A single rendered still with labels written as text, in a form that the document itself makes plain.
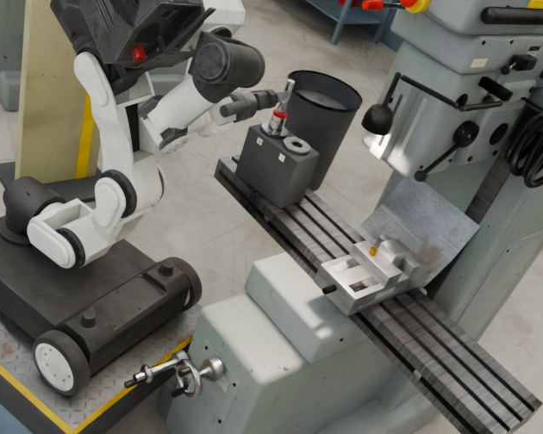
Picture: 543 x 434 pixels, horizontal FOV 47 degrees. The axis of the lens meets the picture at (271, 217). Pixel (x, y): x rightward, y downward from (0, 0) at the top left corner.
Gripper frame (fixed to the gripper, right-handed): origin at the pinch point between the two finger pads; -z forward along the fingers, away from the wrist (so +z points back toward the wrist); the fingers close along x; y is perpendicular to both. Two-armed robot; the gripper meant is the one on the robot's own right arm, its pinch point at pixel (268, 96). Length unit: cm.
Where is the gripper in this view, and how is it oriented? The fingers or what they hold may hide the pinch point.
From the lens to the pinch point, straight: 200.8
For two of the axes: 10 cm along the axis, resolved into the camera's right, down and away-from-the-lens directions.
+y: -1.6, -9.4, -2.9
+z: -6.2, 3.3, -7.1
